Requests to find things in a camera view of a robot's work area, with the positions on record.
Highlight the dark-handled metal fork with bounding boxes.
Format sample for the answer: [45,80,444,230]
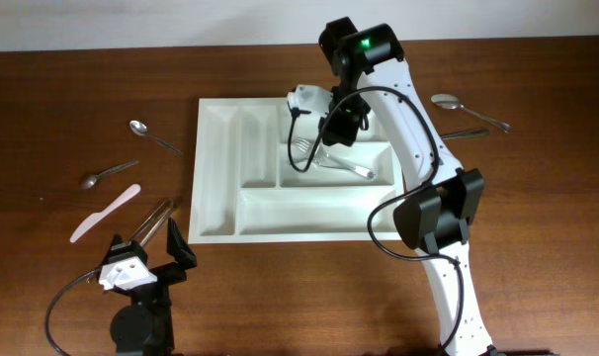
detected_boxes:
[293,138,367,169]

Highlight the large metal spoon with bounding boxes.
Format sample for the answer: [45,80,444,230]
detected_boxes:
[430,93,512,134]
[441,128,489,140]

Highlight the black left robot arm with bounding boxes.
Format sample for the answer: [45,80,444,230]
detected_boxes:
[98,235,189,356]

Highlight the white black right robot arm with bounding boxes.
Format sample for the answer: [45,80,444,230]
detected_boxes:
[188,18,495,355]

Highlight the pink plastic knife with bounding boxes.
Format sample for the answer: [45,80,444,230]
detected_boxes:
[69,184,141,243]

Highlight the metal tongs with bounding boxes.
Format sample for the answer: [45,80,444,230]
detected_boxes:
[130,200,175,247]

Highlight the small teaspoon far left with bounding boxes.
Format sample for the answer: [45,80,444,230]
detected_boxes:
[80,160,138,190]

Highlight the white plastic cutlery tray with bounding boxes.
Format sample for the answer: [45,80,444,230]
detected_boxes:
[189,98,404,243]

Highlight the small teaspoon near tray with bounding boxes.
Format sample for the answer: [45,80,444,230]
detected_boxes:
[128,120,184,156]

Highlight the black left camera cable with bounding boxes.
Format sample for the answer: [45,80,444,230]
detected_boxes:
[43,269,103,356]

